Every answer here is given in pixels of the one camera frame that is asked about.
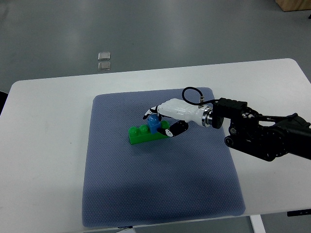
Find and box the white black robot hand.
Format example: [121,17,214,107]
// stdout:
[143,99,212,137]

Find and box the small blue block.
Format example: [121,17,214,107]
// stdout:
[147,115,161,134]

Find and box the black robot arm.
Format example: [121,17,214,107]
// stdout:
[211,98,311,162]

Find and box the long green block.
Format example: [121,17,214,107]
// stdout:
[128,121,170,145]

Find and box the blue-grey textured mat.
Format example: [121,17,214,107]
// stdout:
[82,89,245,228]

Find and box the lower metal floor plate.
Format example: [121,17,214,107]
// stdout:
[98,61,111,71]

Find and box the metal floor plate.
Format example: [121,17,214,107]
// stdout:
[98,61,111,71]
[98,51,111,61]

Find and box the upper metal floor plate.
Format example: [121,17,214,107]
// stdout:
[98,51,111,61]

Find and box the white table leg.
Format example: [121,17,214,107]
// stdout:
[250,215,266,233]

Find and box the wooden box corner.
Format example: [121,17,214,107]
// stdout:
[275,0,311,12]

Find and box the black table control panel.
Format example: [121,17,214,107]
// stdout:
[287,209,311,217]

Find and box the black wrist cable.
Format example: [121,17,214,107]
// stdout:
[182,87,219,105]

